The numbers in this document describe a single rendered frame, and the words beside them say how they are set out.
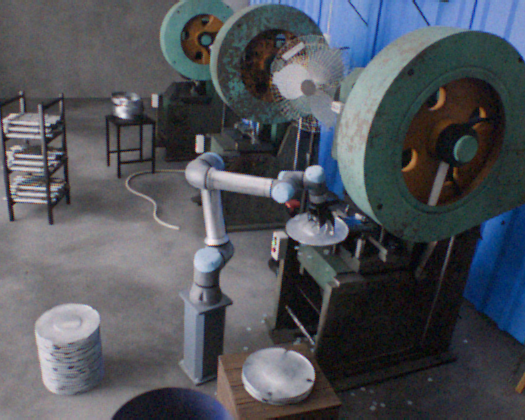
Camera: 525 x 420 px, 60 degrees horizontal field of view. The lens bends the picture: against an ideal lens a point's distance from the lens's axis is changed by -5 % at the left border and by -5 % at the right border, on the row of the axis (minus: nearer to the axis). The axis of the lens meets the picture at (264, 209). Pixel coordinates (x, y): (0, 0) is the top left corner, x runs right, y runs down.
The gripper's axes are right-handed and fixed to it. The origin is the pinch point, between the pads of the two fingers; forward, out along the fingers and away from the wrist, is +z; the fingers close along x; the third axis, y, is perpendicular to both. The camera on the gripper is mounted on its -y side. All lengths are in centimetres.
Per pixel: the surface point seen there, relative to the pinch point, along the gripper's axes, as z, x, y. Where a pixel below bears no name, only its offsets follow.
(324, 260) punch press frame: 14.9, 1.5, 5.8
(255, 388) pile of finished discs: 13, 19, 75
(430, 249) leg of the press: 20, 38, -29
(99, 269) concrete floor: 60, -148, 61
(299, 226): 0.7, -12.3, 4.2
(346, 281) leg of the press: 12.1, 18.9, 12.8
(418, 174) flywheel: -35, 38, -15
